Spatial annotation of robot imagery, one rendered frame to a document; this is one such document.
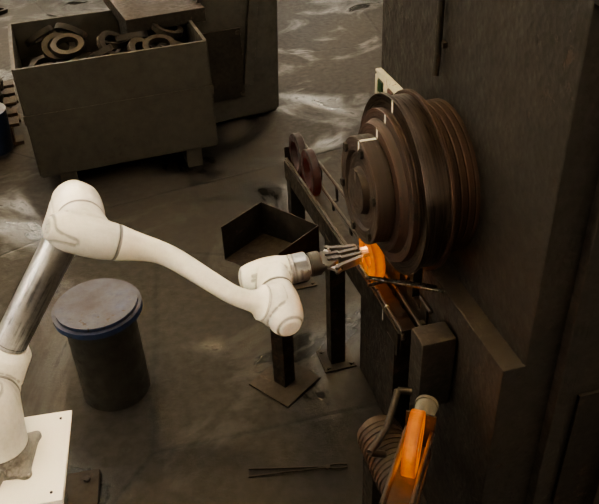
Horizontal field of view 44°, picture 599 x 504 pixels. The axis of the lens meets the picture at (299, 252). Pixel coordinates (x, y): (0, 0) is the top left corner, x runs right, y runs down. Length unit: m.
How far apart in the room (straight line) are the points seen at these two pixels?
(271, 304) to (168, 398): 1.01
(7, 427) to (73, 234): 0.60
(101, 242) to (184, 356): 1.21
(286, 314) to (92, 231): 0.56
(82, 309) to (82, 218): 0.80
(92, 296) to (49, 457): 0.68
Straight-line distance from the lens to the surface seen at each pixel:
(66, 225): 1.96
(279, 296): 2.03
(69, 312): 2.73
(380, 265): 2.20
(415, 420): 1.74
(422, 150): 1.72
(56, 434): 2.42
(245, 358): 3.03
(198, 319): 3.25
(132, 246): 2.00
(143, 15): 4.48
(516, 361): 1.78
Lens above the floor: 2.07
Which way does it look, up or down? 35 degrees down
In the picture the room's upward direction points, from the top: 3 degrees counter-clockwise
